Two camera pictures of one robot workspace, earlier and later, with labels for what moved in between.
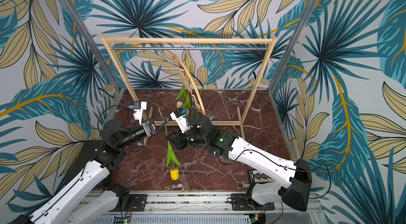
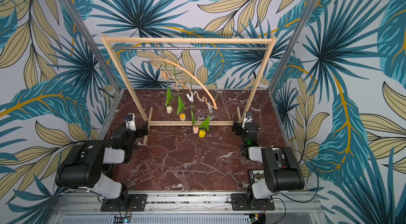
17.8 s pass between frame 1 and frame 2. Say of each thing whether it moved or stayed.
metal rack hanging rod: stayed
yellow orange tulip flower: moved
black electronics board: stayed
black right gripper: moved
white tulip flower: moved
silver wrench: stayed
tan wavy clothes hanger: moved
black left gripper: moved
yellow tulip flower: moved
